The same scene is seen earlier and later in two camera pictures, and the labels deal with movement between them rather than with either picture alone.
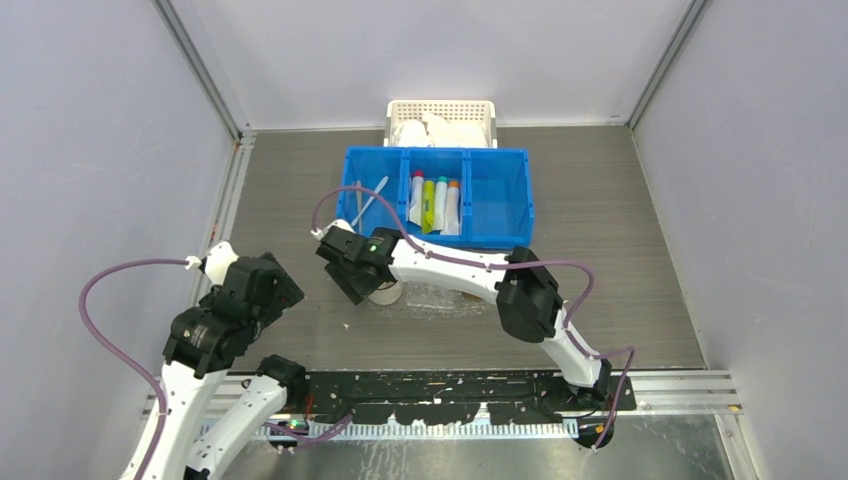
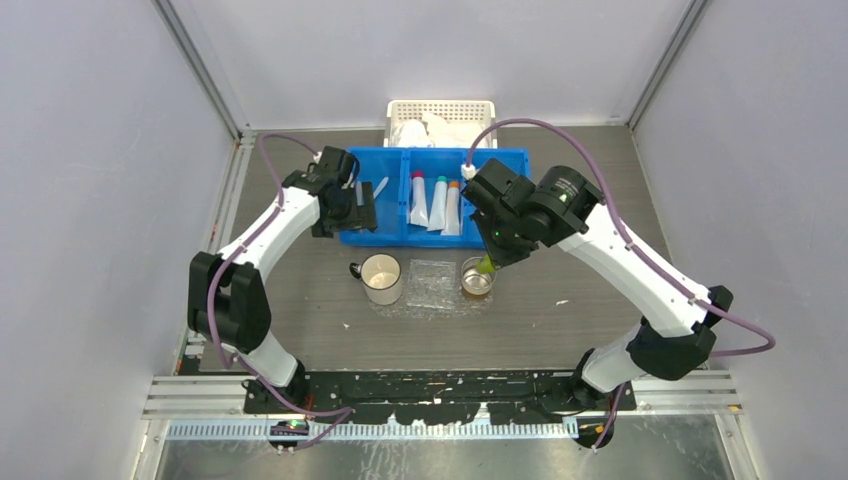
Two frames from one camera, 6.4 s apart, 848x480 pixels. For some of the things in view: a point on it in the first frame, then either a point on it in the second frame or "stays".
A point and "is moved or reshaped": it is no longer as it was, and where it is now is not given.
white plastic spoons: [383, 183] stays
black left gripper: [285, 293] → [363, 219]
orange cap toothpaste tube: [451, 224] stays
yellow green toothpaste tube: [428, 207] is moved or reshaped
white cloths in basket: [434, 131] stays
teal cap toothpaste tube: [441, 204] stays
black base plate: [499, 396] stays
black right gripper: [342, 280] → [502, 257]
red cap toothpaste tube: [415, 210] stays
